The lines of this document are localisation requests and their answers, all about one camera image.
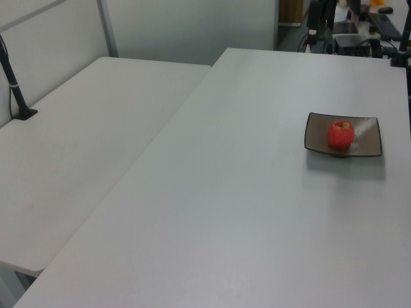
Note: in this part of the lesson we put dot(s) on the brown wooden cabinet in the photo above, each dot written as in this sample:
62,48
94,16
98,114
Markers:
290,11

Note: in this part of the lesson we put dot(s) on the black stand with clamp base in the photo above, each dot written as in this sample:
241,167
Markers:
403,48

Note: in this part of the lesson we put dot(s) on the black monitor stand pole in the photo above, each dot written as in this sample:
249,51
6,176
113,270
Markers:
331,14

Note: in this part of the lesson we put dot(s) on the orange object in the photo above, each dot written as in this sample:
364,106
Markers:
377,2

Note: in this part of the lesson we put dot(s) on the silver flat box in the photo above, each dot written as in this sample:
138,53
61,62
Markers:
349,40

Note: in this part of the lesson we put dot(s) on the black computer keyboard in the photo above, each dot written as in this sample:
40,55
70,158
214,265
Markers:
385,25

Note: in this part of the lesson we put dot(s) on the black camera pole with base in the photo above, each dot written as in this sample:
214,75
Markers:
15,90

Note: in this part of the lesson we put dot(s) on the red apple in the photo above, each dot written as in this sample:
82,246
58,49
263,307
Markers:
340,134

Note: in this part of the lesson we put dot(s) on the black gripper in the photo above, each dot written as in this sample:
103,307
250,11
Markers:
314,14

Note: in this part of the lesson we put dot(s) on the black computer mouse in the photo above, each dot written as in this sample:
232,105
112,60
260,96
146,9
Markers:
385,10

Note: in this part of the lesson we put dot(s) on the square brown ceramic plate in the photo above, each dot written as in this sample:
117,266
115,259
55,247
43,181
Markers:
369,138

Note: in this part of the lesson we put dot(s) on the small black cylinder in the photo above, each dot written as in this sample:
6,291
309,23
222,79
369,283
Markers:
372,30

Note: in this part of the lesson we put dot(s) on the black flat tablet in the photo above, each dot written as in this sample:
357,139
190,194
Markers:
346,28

